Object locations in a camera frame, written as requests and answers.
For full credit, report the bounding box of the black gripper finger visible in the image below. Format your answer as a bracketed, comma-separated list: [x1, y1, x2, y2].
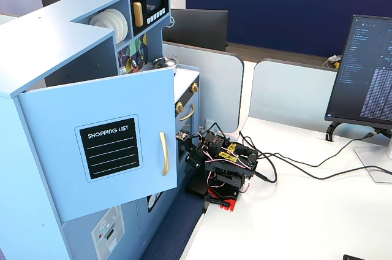
[185, 167, 202, 185]

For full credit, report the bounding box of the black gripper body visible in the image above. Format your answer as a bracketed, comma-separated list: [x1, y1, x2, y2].
[183, 139, 205, 171]

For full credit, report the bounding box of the blue shopping list cabinet door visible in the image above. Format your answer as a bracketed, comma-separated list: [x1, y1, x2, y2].
[17, 67, 178, 223]

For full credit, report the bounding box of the black desk clamp block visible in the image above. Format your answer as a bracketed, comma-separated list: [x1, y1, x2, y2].
[184, 177, 209, 199]

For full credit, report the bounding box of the grey desk partition panel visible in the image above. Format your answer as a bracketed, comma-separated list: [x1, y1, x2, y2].
[162, 41, 245, 134]
[248, 58, 339, 134]

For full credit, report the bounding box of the silver toy pot with lid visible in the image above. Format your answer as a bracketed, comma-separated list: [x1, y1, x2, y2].
[152, 55, 179, 70]

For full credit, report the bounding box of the colourful patterned backsplash panel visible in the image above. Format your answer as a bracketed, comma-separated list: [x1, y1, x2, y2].
[117, 33, 148, 76]

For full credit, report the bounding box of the black monitor seen from behind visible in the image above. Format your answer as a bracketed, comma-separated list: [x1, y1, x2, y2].
[162, 8, 229, 53]

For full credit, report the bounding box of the white toy plate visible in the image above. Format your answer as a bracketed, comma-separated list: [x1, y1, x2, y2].
[89, 12, 119, 33]
[107, 8, 129, 43]

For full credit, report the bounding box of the stack of white plates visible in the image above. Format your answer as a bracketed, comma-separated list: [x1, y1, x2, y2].
[100, 9, 125, 42]

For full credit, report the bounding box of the white and yellow desk clutter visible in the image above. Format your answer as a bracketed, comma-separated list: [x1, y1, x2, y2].
[322, 54, 343, 71]

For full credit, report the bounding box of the white monitor stand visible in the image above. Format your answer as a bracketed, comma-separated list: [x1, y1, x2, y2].
[353, 127, 392, 185]

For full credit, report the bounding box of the computer monitor showing code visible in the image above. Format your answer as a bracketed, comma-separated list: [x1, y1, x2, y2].
[324, 13, 392, 129]

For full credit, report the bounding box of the gold cabinet door handle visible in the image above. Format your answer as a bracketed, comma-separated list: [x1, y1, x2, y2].
[159, 131, 170, 177]

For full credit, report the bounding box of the gold oven door handle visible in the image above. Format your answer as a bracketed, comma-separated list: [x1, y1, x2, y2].
[179, 103, 195, 122]

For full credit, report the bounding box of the red robot base mount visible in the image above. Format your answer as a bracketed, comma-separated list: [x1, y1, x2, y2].
[207, 186, 239, 212]

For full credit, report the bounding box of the long black power cable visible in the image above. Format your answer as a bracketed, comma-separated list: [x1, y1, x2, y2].
[238, 128, 387, 169]

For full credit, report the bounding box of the long black data cable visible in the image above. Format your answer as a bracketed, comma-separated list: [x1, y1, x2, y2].
[239, 131, 392, 185]

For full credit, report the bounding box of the white desk cable grommet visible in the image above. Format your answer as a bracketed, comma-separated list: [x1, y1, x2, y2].
[312, 130, 340, 143]

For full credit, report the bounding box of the gold microwave door handle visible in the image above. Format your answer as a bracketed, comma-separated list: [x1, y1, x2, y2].
[132, 1, 145, 28]

